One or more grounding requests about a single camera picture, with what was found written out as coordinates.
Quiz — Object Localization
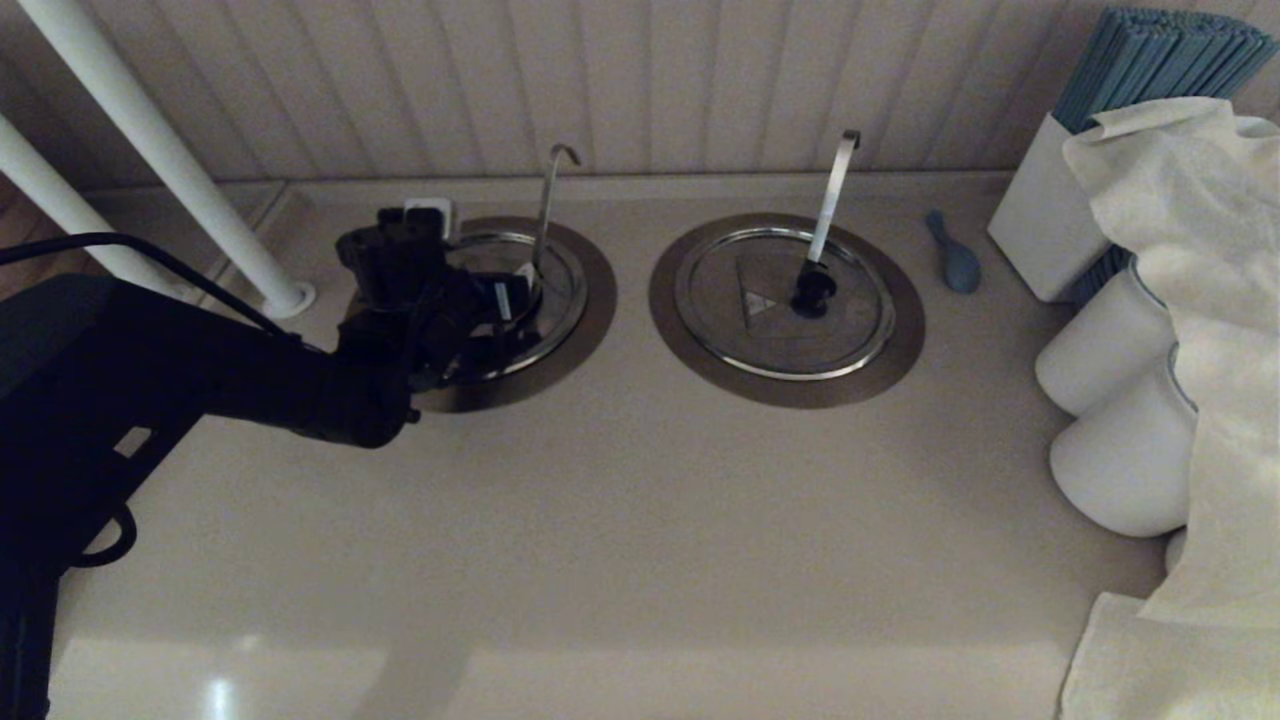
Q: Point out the small blue spoon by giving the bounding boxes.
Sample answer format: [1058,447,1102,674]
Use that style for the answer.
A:
[925,208,983,295]

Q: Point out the brown round counter ring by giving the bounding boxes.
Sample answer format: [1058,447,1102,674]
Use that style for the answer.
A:
[412,215,618,414]
[648,212,927,409]

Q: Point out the white ceramic jar lower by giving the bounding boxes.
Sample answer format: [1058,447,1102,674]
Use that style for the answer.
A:
[1050,345,1199,539]

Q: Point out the white round pole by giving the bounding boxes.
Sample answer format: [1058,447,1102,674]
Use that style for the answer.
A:
[18,0,317,320]
[0,112,166,296]

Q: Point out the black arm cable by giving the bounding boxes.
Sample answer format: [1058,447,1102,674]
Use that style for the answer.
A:
[0,232,311,351]

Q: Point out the white ceramic jar upper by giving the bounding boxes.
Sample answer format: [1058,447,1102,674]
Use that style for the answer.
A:
[1035,265,1181,418]

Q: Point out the blue stick bundle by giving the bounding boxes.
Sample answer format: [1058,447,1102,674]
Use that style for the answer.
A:
[1052,8,1280,134]

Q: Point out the white ceramic jar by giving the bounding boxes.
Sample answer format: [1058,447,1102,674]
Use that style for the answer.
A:
[1050,345,1199,539]
[1035,265,1181,418]

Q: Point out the white woven cloth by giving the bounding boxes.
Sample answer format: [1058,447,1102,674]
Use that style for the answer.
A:
[1062,96,1280,629]
[1060,592,1280,720]

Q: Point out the steel hinged pot lid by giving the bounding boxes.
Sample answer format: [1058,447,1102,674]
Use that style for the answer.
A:
[440,230,591,385]
[674,226,898,381]

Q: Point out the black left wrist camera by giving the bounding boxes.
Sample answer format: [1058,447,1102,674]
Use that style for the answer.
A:
[335,198,451,306]

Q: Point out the white holder box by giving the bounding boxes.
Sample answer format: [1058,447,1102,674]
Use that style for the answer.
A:
[988,112,1136,307]

